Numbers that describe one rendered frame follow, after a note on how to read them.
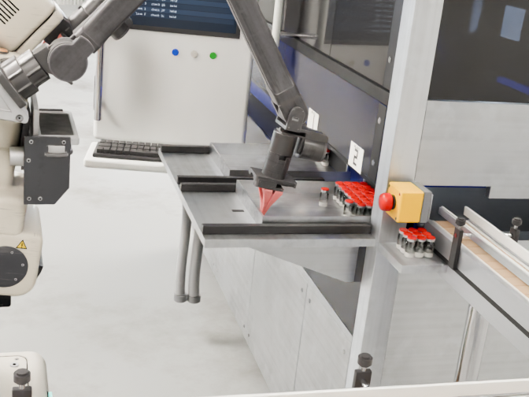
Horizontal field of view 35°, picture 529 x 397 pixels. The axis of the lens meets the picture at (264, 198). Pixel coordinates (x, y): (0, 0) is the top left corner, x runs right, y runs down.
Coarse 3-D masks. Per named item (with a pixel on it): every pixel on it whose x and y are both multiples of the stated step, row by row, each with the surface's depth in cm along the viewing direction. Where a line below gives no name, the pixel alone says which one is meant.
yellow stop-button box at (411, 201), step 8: (392, 184) 184; (400, 184) 183; (408, 184) 184; (416, 184) 185; (392, 192) 183; (400, 192) 179; (408, 192) 179; (416, 192) 180; (424, 192) 180; (400, 200) 180; (408, 200) 180; (416, 200) 180; (424, 200) 181; (392, 208) 182; (400, 208) 180; (408, 208) 180; (416, 208) 181; (424, 208) 181; (392, 216) 183; (400, 216) 181; (408, 216) 181; (416, 216) 182; (424, 216) 182
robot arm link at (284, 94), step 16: (240, 0) 176; (256, 0) 178; (240, 16) 177; (256, 16) 178; (256, 32) 179; (256, 48) 181; (272, 48) 182; (256, 64) 185; (272, 64) 183; (272, 80) 184; (288, 80) 184; (272, 96) 186; (288, 96) 185; (288, 112) 186
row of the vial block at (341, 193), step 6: (336, 186) 215; (342, 186) 213; (336, 192) 215; (342, 192) 211; (348, 192) 208; (336, 198) 214; (342, 198) 211; (348, 198) 207; (354, 198) 204; (342, 204) 210; (354, 204) 203; (360, 204) 200; (354, 210) 203; (360, 210) 200
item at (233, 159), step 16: (224, 144) 245; (240, 144) 246; (256, 144) 247; (224, 160) 240; (240, 160) 241; (256, 160) 243; (304, 160) 248; (304, 176) 226; (320, 176) 228; (336, 176) 229
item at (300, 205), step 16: (240, 192) 209; (256, 192) 215; (288, 192) 218; (304, 192) 219; (256, 208) 195; (272, 208) 205; (288, 208) 206; (304, 208) 208; (320, 208) 209; (336, 208) 210
